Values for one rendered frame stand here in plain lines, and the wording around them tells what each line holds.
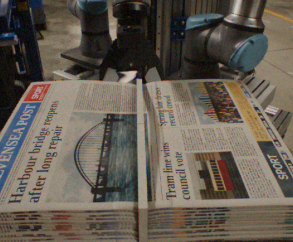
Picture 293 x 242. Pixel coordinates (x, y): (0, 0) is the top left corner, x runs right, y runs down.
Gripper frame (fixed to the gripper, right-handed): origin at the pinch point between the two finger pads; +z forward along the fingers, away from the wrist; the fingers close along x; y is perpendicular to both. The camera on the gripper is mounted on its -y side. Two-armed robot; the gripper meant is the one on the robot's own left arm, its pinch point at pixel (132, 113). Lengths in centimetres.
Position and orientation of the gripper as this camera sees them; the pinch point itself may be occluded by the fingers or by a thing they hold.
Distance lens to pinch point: 58.4
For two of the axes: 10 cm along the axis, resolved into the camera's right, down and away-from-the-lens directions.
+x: -10.0, 0.1, -0.2
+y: -0.2, -0.6, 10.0
